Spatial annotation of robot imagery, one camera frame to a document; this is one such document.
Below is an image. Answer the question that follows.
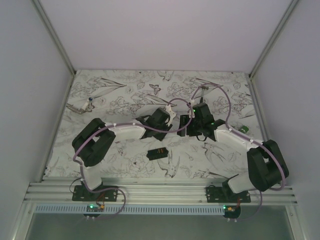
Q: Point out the aluminium rail frame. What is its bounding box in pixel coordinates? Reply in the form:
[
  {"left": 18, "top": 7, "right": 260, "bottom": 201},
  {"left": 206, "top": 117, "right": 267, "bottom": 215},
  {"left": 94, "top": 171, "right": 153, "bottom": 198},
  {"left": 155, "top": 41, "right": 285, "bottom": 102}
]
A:
[{"left": 24, "top": 177, "right": 298, "bottom": 206}]

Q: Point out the black fuse box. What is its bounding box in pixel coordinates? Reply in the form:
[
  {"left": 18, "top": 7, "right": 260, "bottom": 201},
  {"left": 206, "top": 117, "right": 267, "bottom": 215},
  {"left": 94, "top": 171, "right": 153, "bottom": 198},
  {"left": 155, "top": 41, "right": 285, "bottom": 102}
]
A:
[{"left": 146, "top": 147, "right": 169, "bottom": 161}]

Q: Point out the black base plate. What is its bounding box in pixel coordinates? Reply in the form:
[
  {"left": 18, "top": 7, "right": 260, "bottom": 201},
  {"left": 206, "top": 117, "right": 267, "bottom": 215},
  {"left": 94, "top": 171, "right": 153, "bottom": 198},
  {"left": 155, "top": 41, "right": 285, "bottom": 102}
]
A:
[
  {"left": 205, "top": 185, "right": 251, "bottom": 204},
  {"left": 72, "top": 184, "right": 118, "bottom": 202}
]

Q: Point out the metal clip with blue bead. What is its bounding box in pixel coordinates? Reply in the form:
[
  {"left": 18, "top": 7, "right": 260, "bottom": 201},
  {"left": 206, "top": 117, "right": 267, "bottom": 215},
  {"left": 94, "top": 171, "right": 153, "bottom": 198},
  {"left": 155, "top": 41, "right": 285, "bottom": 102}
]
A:
[{"left": 66, "top": 97, "right": 95, "bottom": 115}]

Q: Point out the grey slotted cable duct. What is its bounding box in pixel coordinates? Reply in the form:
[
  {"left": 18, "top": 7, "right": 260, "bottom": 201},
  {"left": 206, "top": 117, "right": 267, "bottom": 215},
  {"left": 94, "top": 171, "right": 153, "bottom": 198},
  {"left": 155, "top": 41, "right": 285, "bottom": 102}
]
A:
[{"left": 34, "top": 203, "right": 225, "bottom": 216}]

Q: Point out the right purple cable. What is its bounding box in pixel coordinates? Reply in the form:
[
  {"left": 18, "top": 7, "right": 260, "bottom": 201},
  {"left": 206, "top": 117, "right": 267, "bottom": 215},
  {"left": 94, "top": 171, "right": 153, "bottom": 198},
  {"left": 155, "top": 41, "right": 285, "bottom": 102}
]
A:
[{"left": 189, "top": 83, "right": 288, "bottom": 223}]

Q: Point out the left small circuit board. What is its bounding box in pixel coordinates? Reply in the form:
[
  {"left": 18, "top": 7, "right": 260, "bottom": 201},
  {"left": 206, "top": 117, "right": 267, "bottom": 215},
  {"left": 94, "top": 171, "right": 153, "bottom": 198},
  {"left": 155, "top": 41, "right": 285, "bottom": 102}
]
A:
[{"left": 86, "top": 204, "right": 105, "bottom": 213}]

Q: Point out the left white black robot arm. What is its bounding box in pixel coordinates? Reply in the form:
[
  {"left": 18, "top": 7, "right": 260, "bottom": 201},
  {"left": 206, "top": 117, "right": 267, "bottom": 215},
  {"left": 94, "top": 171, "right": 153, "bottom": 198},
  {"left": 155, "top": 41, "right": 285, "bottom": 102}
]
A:
[{"left": 72, "top": 105, "right": 176, "bottom": 201}]

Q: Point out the green plastic connector part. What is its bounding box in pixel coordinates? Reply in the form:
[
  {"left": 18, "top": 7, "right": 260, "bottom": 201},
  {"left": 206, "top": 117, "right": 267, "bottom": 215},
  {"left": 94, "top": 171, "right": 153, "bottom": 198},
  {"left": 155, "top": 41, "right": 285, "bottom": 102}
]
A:
[{"left": 239, "top": 125, "right": 249, "bottom": 134}]

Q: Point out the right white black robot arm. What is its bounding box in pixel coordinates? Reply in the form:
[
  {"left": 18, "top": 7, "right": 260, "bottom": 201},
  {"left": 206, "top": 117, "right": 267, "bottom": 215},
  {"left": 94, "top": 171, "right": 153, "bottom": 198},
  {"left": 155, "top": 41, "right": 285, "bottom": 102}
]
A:
[{"left": 186, "top": 102, "right": 289, "bottom": 203}]

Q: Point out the right small circuit board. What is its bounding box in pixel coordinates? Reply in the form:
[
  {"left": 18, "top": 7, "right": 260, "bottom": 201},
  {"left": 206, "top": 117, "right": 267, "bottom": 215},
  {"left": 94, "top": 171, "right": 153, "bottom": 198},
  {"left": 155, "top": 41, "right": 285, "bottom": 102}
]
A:
[{"left": 223, "top": 205, "right": 241, "bottom": 214}]

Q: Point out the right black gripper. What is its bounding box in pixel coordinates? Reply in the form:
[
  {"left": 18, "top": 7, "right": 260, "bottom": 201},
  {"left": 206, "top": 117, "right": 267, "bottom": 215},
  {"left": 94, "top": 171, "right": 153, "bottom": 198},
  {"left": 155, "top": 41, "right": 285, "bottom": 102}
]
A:
[{"left": 177, "top": 114, "right": 203, "bottom": 137}]

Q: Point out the small black hammer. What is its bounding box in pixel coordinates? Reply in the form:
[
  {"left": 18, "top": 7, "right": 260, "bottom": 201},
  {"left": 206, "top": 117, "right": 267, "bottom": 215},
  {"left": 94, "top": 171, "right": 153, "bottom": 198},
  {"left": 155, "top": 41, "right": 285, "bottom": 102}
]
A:
[{"left": 199, "top": 86, "right": 209, "bottom": 103}]

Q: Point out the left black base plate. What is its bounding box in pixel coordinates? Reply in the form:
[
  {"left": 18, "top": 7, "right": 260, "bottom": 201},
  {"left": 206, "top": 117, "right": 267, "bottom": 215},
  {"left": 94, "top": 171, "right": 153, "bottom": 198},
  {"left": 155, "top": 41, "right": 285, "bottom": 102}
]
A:
[{"left": 72, "top": 184, "right": 118, "bottom": 202}]

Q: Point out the floral patterned table mat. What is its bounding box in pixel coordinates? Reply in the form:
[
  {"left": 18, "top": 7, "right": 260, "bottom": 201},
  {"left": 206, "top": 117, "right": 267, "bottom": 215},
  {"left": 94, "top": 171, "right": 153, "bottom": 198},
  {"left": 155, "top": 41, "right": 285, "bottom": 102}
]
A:
[{"left": 45, "top": 70, "right": 262, "bottom": 179}]

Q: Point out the small circuit board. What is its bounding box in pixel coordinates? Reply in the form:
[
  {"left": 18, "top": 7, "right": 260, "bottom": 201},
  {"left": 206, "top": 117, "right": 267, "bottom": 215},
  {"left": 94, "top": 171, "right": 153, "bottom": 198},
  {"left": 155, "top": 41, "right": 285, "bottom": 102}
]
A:
[
  {"left": 86, "top": 204, "right": 105, "bottom": 213},
  {"left": 223, "top": 205, "right": 241, "bottom": 214}
]

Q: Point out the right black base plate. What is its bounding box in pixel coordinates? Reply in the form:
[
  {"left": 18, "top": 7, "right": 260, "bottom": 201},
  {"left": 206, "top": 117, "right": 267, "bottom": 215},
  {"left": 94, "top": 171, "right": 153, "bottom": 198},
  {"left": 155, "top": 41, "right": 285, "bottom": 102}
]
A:
[{"left": 205, "top": 185, "right": 251, "bottom": 204}]

